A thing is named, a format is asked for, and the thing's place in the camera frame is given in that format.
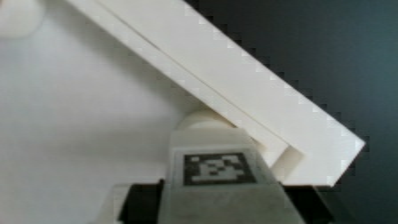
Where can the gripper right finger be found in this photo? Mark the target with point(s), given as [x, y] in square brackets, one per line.
[319, 205]

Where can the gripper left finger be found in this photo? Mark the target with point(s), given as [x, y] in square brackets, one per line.
[132, 204]

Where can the white table leg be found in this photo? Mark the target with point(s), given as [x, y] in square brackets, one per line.
[221, 189]

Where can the white square tabletop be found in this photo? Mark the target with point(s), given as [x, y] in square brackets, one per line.
[90, 112]

